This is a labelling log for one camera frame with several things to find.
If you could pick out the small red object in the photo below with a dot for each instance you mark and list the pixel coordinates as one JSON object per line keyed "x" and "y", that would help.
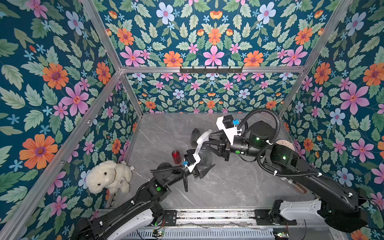
{"x": 176, "y": 157}

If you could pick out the cream plush teddy bear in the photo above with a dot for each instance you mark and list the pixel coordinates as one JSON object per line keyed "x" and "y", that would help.
{"x": 111, "y": 176}

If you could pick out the cream round wall clock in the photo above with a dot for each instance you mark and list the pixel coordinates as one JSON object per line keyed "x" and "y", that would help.
{"x": 301, "y": 151}

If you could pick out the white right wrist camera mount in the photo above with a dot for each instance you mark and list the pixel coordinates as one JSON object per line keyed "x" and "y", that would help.
{"x": 230, "y": 127}

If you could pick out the clear plastic spray bottle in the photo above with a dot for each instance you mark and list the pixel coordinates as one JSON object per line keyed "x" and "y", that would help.
{"x": 194, "y": 136}

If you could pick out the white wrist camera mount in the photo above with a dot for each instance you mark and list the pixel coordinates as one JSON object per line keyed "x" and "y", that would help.
{"x": 230, "y": 127}
{"x": 190, "y": 160}

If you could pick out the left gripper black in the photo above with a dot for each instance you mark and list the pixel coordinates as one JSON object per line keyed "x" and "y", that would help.
{"x": 202, "y": 172}

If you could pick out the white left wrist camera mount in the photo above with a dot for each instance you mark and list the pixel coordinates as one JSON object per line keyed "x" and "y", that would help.
{"x": 190, "y": 160}

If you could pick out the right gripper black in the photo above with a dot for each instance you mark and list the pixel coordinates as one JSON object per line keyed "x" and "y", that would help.
{"x": 224, "y": 144}

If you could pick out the black metal ceiling bracket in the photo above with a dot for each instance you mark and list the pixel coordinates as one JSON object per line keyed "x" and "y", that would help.
{"x": 206, "y": 70}

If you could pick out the metal base rail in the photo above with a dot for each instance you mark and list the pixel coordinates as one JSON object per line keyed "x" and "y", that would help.
{"x": 237, "y": 224}

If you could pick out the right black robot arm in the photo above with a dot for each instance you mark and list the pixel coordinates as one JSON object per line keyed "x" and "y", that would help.
{"x": 256, "y": 136}

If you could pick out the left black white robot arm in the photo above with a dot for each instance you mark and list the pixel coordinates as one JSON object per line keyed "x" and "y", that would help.
{"x": 142, "y": 210}

